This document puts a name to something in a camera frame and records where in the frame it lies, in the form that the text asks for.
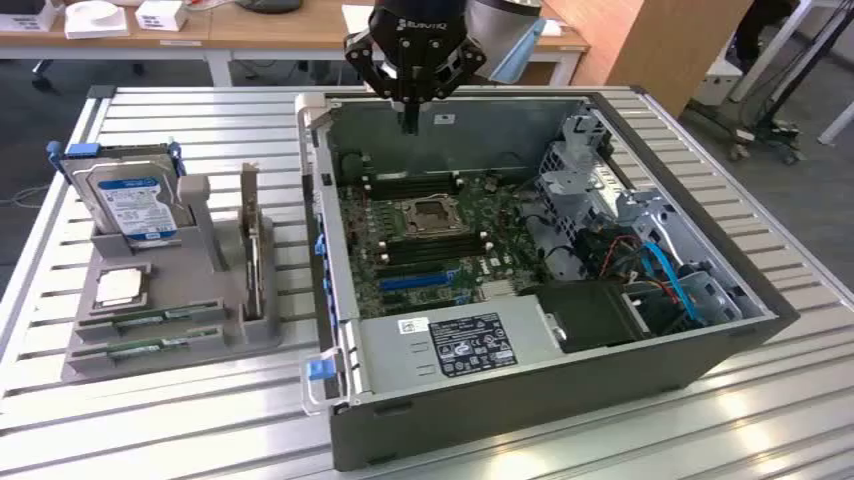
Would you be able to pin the metal disk bay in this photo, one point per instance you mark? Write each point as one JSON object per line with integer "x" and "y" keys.
{"x": 581, "y": 185}

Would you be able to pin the blue disk caddy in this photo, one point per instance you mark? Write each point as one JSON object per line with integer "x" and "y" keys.
{"x": 82, "y": 150}

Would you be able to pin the wooden desk with white frame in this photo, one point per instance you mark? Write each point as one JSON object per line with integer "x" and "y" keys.
{"x": 280, "y": 25}

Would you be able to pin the green motherboard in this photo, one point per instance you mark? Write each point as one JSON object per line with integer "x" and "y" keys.
{"x": 507, "y": 250}

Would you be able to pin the grey parts rack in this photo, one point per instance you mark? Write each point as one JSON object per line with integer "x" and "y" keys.
{"x": 220, "y": 280}

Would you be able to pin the silver CPU chip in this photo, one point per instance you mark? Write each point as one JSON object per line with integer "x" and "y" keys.
{"x": 122, "y": 288}

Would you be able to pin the white box with round bowl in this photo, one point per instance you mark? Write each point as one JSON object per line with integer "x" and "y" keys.
{"x": 96, "y": 17}

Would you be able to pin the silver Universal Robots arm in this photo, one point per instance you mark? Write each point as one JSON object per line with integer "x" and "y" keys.
{"x": 507, "y": 15}

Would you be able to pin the white box under cabinet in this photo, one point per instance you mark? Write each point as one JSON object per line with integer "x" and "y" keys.
{"x": 719, "y": 82}

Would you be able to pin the black wheeled stand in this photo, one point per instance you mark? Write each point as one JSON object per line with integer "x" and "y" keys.
{"x": 774, "y": 120}

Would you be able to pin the blue case latch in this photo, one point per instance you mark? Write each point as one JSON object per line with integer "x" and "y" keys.
{"x": 318, "y": 371}

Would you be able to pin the black RAM slot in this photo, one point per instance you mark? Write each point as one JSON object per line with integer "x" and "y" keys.
{"x": 437, "y": 254}
{"x": 434, "y": 243}
{"x": 413, "y": 190}
{"x": 410, "y": 179}

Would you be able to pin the green RAM stick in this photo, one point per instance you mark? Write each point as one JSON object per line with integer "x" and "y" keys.
{"x": 143, "y": 345}
{"x": 150, "y": 317}

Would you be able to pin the grey power supply unit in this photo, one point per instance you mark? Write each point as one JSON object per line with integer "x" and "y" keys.
{"x": 401, "y": 355}

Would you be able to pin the graphics card with metal bracket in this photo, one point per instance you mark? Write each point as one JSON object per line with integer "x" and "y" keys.
{"x": 251, "y": 240}

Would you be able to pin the black fan shroud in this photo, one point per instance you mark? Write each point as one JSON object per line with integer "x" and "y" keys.
{"x": 590, "y": 310}

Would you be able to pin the white cardboard box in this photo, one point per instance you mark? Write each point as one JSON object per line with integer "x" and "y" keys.
{"x": 23, "y": 14}
{"x": 162, "y": 15}

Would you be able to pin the wooden cabinet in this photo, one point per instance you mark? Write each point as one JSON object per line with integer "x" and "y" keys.
{"x": 641, "y": 45}

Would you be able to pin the hard disk with blue label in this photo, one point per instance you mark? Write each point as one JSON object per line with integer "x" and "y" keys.
{"x": 130, "y": 200}

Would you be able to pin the dark grey open PC case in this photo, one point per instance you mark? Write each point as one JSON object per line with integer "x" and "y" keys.
{"x": 534, "y": 400}

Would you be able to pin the CPU socket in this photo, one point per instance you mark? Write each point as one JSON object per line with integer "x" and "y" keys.
{"x": 431, "y": 216}

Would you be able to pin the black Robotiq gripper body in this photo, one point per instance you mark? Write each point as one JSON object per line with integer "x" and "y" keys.
{"x": 417, "y": 22}

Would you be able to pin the blue expansion slot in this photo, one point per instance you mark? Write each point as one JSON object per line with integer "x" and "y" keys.
{"x": 417, "y": 281}

